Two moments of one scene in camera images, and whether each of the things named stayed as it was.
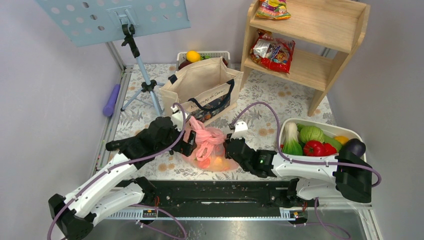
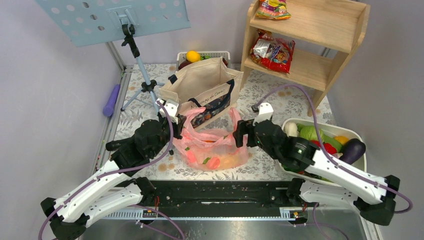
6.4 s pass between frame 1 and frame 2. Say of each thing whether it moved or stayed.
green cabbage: stayed
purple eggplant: stayed
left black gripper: moved
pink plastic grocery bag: moved
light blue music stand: stayed
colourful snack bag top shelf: stayed
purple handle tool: stayed
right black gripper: moved
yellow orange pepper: stayed
